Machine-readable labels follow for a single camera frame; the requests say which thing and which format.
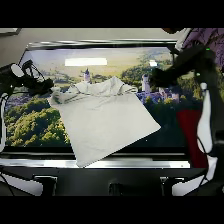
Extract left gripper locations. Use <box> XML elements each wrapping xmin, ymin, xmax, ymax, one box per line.
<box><xmin>31</xmin><ymin>78</ymin><xmax>55</xmax><ymax>97</ymax></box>

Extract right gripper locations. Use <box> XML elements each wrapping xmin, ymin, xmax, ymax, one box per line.
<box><xmin>149</xmin><ymin>67</ymin><xmax>177</xmax><ymax>89</ymax></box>

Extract light grey T-shirt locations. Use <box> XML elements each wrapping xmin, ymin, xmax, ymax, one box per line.
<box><xmin>47</xmin><ymin>76</ymin><xmax>162</xmax><ymax>169</ymax></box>

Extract purple patterned garment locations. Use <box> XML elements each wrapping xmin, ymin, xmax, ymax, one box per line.
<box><xmin>181</xmin><ymin>28</ymin><xmax>224</xmax><ymax>72</ymax></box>

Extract red garment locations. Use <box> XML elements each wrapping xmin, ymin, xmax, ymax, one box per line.
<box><xmin>175</xmin><ymin>108</ymin><xmax>210</xmax><ymax>169</ymax></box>

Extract black cable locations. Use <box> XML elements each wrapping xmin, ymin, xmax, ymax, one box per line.
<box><xmin>21</xmin><ymin>59</ymin><xmax>47</xmax><ymax>84</ymax></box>

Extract silver frame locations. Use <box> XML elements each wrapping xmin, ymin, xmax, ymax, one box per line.
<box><xmin>0</xmin><ymin>155</ymin><xmax>192</xmax><ymax>197</ymax></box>

